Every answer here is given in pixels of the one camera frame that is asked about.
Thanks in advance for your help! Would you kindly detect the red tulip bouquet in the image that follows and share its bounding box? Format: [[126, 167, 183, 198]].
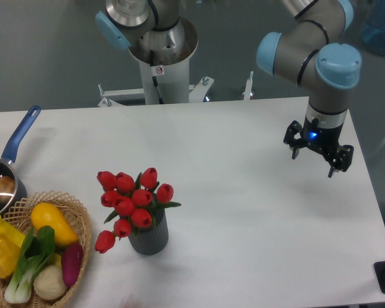
[[94, 167, 181, 253]]

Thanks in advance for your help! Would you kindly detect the grey ribbed vase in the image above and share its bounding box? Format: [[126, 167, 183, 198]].
[[129, 209, 169, 255]]

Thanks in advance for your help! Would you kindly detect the purple eggplant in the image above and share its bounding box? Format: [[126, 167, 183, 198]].
[[61, 243, 83, 287]]

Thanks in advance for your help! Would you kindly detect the white garlic bulb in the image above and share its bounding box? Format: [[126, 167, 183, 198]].
[[33, 265, 67, 300]]

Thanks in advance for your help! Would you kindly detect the green bok choy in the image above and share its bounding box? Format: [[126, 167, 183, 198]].
[[4, 225, 55, 304]]

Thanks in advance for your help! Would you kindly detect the yellow bell pepper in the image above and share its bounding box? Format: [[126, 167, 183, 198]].
[[0, 235, 20, 278]]

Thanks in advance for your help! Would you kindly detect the brown bread roll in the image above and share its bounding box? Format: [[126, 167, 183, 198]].
[[0, 176, 15, 197]]

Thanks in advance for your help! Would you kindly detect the blue handled saucepan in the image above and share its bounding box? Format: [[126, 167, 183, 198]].
[[0, 105, 41, 215]]

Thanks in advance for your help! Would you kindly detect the woven wicker basket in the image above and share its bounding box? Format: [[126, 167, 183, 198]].
[[0, 191, 92, 307]]

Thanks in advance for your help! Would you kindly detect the second grey robot arm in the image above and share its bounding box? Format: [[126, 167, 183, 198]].
[[95, 1, 179, 51]]

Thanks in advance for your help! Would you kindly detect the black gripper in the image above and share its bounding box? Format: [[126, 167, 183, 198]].
[[283, 111, 354, 178]]

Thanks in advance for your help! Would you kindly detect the yellow mango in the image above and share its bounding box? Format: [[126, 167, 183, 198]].
[[30, 203, 78, 248]]

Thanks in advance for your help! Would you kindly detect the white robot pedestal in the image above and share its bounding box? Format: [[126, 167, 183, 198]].
[[98, 17, 256, 108]]

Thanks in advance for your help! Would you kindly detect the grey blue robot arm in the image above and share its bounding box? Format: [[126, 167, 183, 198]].
[[256, 1, 362, 175]]

